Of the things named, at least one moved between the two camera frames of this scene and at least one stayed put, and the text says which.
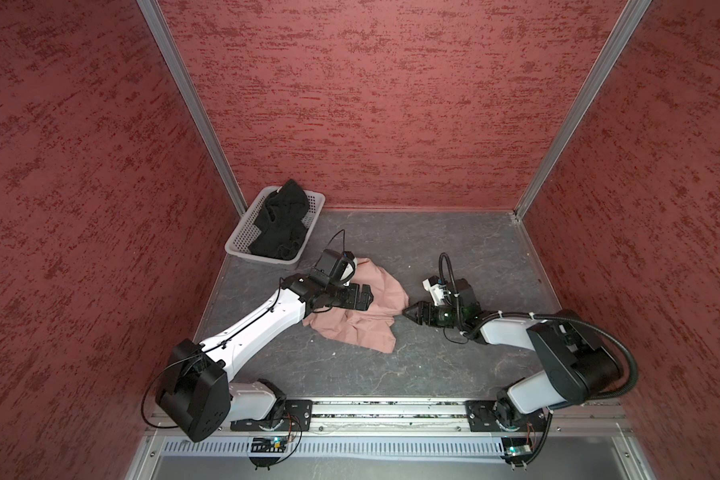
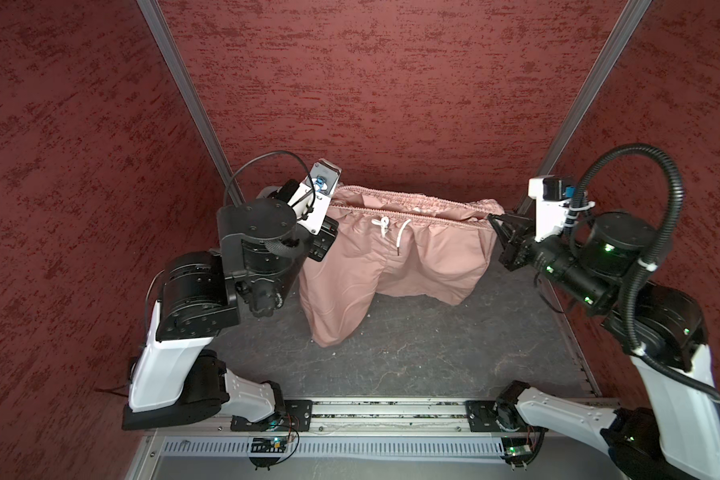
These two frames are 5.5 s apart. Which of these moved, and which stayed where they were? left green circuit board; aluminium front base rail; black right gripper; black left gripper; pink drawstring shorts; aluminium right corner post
Moved: pink drawstring shorts; black left gripper; black right gripper
Stayed: left green circuit board; aluminium front base rail; aluminium right corner post
